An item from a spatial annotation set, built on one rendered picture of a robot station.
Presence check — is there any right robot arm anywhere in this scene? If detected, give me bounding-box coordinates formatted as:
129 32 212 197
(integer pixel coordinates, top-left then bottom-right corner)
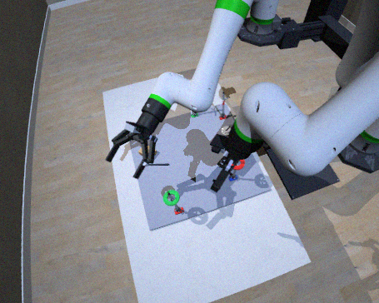
142 0 291 122

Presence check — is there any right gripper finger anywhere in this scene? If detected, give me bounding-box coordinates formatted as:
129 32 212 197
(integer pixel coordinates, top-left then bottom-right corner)
105 129 136 162
133 132 157 179

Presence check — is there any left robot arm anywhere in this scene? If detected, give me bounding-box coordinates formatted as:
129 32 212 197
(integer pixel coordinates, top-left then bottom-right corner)
210 0 379 176

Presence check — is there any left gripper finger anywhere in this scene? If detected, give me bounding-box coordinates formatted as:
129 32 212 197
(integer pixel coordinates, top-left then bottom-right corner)
210 153 240 192

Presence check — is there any grey post with blue foot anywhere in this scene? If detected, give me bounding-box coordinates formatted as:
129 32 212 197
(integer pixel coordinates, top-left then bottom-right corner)
228 170 238 181

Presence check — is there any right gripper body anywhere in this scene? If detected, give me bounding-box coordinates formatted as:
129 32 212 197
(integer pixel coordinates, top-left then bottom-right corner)
132 112 159 142

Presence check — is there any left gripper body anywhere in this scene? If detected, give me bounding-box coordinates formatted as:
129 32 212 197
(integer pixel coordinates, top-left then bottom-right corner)
227 141 251 164

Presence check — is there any red ring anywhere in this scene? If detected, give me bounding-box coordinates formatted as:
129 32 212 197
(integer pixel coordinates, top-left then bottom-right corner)
233 160 245 170

